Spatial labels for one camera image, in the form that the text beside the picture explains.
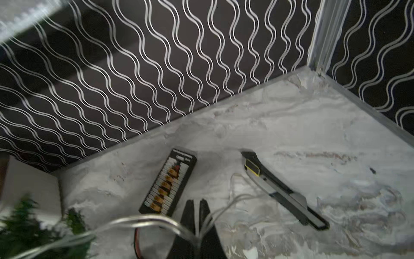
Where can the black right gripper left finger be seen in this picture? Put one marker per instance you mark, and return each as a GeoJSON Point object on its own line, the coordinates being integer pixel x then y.
{"type": "Point", "coordinates": [182, 247]}

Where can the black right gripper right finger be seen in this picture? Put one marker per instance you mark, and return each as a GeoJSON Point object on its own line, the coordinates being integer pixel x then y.
{"type": "Point", "coordinates": [211, 247]}

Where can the clear string lights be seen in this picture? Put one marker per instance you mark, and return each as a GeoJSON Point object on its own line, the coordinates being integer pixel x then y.
{"type": "Point", "coordinates": [77, 246]}

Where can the small green christmas tree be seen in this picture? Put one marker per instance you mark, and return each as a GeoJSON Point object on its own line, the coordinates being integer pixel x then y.
{"type": "Point", "coordinates": [22, 231]}

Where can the black grey utility knife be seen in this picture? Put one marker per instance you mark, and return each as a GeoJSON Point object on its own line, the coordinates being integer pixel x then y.
{"type": "Point", "coordinates": [293, 201]}

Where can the brown lid white storage box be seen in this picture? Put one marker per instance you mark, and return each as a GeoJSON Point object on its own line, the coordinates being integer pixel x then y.
{"type": "Point", "coordinates": [19, 179]}

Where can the white wire mesh basket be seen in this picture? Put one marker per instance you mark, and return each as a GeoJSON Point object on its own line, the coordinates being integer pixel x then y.
{"type": "Point", "coordinates": [19, 15]}

